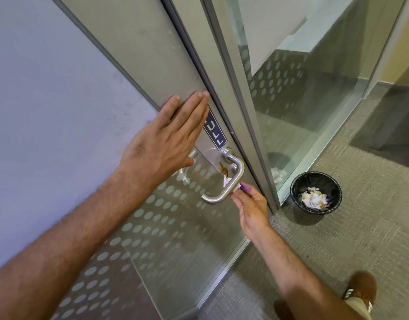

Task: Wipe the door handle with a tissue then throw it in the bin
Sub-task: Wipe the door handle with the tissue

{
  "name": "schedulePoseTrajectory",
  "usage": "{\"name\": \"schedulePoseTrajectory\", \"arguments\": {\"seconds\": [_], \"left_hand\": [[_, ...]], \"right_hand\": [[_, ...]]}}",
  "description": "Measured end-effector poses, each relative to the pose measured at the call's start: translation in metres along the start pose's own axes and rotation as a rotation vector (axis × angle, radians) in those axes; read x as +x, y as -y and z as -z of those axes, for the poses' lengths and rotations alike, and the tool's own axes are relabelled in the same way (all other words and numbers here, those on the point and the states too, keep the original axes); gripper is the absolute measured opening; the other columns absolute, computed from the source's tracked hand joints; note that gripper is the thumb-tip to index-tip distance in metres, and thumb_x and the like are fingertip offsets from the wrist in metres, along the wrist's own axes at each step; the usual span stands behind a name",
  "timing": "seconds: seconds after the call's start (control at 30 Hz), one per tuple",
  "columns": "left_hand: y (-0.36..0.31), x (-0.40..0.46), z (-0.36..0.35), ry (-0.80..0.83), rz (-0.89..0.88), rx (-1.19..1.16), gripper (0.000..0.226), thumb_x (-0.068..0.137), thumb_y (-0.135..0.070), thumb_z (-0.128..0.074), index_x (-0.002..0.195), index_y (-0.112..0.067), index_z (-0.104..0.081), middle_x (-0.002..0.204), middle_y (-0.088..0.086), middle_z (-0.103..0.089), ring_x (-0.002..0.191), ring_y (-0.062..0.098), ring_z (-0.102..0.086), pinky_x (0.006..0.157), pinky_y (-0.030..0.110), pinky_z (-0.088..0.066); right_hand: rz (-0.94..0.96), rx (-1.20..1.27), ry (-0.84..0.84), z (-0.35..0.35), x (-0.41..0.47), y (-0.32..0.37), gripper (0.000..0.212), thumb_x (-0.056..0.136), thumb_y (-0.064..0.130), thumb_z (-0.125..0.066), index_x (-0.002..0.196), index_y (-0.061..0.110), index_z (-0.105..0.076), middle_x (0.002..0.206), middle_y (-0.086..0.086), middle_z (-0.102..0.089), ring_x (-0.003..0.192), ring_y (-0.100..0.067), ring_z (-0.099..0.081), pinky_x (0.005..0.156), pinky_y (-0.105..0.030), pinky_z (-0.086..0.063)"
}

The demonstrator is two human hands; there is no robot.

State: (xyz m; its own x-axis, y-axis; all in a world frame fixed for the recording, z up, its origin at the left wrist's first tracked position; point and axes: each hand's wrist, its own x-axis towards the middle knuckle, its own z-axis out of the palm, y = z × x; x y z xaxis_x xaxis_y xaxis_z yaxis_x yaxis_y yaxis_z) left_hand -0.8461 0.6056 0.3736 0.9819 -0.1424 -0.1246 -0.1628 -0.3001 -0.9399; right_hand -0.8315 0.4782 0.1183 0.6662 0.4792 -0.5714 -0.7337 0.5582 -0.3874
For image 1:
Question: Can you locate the grey metal door frame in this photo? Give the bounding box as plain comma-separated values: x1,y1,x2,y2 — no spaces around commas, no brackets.
200,0,283,216

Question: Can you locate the beige trouser leg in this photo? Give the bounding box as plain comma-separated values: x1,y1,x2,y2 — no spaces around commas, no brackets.
344,296,372,320

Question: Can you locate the person's right hand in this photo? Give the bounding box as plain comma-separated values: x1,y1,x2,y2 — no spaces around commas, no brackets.
231,188,272,242

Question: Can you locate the pile of crumpled used tissues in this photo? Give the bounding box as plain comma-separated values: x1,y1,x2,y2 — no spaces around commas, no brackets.
301,187,330,210

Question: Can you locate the person's right forearm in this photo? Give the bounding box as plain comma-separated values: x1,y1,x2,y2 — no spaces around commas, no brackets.
249,226,358,320

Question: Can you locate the silver lever door handle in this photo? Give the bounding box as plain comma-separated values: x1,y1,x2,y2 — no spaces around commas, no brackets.
201,147,245,206

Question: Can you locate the black waste bin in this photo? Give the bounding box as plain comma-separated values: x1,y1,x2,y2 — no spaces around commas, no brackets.
290,171,343,216

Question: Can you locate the blue door sign sticker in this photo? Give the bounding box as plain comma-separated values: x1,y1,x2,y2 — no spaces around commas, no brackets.
203,108,228,151

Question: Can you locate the white tissue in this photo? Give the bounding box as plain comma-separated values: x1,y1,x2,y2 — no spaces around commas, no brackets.
222,176,249,194

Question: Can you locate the person's left forearm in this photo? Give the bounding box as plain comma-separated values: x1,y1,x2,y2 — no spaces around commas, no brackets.
0,165,158,320

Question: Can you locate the person's left hand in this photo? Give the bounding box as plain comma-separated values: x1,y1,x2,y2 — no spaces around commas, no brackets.
119,91,211,193

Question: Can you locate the dotted glass partition panel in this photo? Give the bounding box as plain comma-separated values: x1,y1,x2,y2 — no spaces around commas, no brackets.
237,0,409,206

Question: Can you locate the brown striped shoe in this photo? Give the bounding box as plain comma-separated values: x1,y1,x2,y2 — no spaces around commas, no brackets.
341,271,378,314

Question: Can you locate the silver door handle behind glass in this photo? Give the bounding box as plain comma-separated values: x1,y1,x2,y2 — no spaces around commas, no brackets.
177,148,199,184

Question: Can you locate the frosted glass door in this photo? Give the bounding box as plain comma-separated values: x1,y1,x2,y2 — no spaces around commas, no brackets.
48,0,253,320

